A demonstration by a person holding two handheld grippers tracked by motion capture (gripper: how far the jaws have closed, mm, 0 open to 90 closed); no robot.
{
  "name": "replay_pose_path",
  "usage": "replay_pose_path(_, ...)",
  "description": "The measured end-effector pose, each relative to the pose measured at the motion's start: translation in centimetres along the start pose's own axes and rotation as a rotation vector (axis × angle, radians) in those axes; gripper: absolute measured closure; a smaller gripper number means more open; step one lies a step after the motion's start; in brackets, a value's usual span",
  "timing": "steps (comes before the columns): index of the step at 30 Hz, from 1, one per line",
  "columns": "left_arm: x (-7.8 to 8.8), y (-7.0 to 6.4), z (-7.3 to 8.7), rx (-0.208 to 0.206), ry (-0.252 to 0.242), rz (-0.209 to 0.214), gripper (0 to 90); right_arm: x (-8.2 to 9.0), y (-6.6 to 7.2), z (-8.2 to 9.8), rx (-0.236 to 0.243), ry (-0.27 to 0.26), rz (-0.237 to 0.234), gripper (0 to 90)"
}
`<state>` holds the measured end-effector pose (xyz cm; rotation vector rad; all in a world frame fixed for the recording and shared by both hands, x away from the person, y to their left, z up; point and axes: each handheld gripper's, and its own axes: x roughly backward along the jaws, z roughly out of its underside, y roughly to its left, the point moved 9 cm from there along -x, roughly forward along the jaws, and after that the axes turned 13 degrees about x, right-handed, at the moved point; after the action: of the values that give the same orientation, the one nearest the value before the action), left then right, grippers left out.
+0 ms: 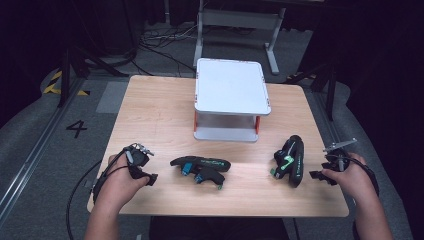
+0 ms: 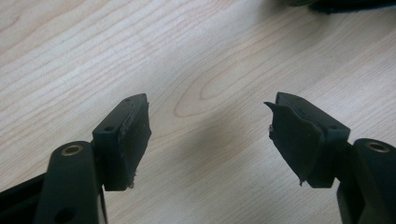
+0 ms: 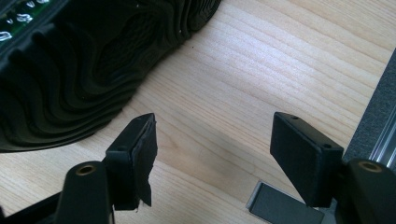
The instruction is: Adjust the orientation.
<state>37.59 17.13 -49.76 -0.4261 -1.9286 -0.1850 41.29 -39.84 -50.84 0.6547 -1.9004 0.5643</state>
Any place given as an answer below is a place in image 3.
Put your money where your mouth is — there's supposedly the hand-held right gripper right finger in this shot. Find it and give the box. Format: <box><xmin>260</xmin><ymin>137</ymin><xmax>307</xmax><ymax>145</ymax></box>
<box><xmin>269</xmin><ymin>112</ymin><xmax>345</xmax><ymax>208</ymax></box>

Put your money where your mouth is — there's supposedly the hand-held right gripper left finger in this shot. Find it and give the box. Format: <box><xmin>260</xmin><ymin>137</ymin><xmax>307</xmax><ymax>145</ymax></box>
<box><xmin>102</xmin><ymin>113</ymin><xmax>159</xmax><ymax>211</ymax></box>

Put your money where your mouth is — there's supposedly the small dark grey block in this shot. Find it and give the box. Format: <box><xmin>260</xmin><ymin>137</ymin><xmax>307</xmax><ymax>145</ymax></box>
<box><xmin>245</xmin><ymin>180</ymin><xmax>327</xmax><ymax>224</ymax></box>

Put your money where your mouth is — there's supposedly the grey felt panel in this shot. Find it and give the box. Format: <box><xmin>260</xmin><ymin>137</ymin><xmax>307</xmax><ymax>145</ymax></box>
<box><xmin>342</xmin><ymin>48</ymin><xmax>396</xmax><ymax>162</ymax></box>

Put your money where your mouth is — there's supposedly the black folded ribbed material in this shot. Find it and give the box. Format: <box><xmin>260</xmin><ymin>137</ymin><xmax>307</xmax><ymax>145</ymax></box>
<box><xmin>0</xmin><ymin>0</ymin><xmax>223</xmax><ymax>154</ymax></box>

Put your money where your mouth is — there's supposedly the green circuit board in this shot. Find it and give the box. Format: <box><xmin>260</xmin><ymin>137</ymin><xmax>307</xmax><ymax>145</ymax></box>
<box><xmin>0</xmin><ymin>0</ymin><xmax>69</xmax><ymax>52</ymax></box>

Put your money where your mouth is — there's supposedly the metal rail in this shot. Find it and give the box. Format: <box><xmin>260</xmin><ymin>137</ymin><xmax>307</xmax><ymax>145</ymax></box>
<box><xmin>368</xmin><ymin>119</ymin><xmax>396</xmax><ymax>174</ymax></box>

